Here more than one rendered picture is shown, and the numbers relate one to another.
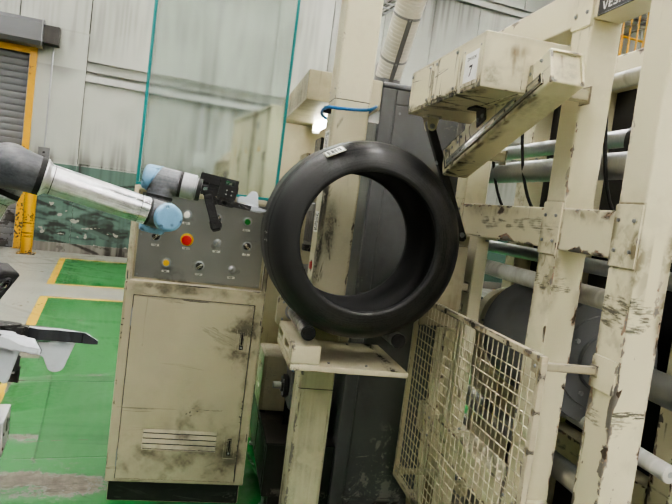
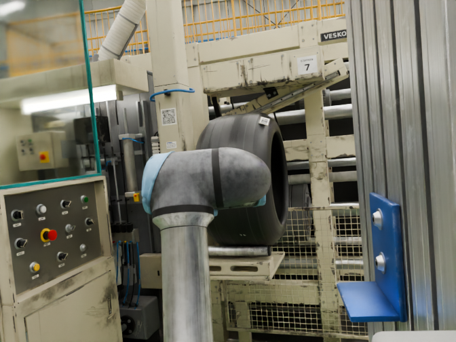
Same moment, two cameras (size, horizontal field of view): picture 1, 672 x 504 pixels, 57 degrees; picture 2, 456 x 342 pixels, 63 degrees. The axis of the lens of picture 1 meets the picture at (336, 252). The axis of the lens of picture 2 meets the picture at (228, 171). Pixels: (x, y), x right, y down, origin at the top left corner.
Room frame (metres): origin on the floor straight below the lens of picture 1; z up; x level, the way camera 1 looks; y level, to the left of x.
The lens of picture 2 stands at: (1.18, 1.46, 1.33)
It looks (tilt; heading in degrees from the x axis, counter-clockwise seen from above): 3 degrees down; 300
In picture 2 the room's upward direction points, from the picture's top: 5 degrees counter-clockwise
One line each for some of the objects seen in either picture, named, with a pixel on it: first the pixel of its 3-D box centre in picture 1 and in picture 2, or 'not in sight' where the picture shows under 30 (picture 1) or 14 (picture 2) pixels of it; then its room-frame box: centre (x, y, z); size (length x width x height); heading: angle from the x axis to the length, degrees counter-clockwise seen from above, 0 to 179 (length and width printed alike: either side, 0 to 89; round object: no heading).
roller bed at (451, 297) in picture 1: (434, 282); not in sight; (2.31, -0.38, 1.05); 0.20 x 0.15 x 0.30; 12
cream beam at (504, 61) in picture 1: (477, 85); (264, 74); (1.95, -0.37, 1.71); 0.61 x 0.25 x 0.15; 12
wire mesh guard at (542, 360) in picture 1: (451, 430); (300, 271); (1.86, -0.42, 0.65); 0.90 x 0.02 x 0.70; 12
